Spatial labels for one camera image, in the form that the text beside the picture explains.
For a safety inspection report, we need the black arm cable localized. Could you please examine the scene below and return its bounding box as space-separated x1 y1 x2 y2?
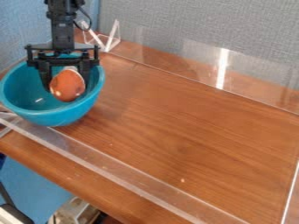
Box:
72 5 94 32

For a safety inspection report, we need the clear acrylic front barrier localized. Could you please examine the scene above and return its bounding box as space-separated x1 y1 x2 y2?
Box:
0 112 248 224

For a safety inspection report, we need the clear acrylic corner bracket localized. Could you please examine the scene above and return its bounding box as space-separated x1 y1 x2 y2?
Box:
78 20 122 53

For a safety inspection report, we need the clear acrylic back barrier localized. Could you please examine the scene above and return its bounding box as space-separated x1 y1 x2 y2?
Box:
98 29 299 116

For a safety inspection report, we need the clear acrylic barrier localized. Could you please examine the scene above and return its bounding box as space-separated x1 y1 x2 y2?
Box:
98 29 299 116
0 112 248 224

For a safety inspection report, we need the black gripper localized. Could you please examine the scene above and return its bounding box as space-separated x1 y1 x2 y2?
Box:
24 43 99 92

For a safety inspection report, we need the grey black object bottom left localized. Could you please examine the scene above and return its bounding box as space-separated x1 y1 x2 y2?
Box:
0 181 35 224

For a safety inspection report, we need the brown and white toy mushroom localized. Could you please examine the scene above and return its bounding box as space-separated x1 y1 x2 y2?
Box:
49 66 86 102

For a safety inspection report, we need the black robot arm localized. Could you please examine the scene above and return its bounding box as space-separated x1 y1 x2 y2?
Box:
24 0 99 91

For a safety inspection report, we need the white box under table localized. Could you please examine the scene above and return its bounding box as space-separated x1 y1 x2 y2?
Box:
48 197 100 224

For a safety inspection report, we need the blue plastic bowl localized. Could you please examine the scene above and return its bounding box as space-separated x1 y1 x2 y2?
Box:
0 62 106 126

